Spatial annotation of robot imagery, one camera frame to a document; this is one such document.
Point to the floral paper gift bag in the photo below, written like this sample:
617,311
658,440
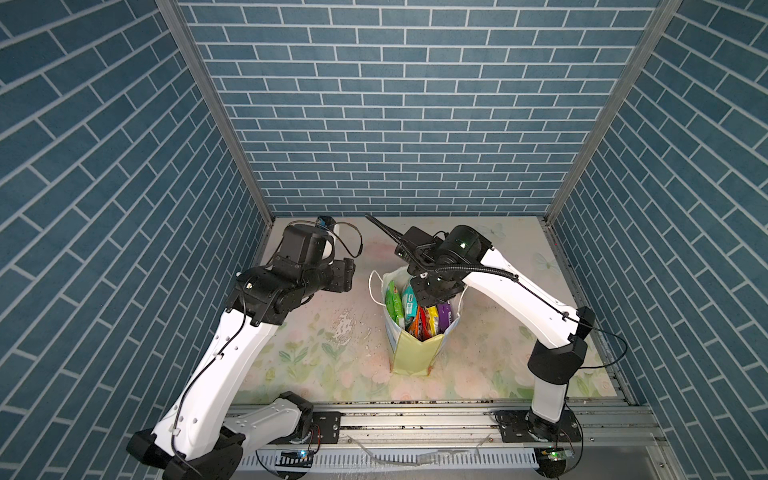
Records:
409,356

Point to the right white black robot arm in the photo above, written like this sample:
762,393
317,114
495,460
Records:
443,268

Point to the purple Fox's candy packet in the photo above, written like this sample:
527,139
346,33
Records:
445,317

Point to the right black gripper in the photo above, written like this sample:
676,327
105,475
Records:
415,281

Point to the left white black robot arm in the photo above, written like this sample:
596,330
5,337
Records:
195,439

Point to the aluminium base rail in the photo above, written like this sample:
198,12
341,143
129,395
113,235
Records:
619,441

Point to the teal snack packet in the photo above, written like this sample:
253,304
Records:
409,304

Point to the white slotted cable duct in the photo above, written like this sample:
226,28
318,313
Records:
385,460

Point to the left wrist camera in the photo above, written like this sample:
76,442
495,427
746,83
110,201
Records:
327,224

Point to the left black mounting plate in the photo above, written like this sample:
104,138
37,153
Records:
321,428

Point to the black mounting plate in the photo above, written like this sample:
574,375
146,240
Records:
321,428
521,426

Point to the orange Fox's candy packet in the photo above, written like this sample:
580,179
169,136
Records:
414,328

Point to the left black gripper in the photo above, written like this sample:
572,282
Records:
343,274

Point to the yellow green snack packet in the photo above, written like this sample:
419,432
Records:
430,322

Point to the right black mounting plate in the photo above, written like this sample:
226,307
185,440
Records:
521,426

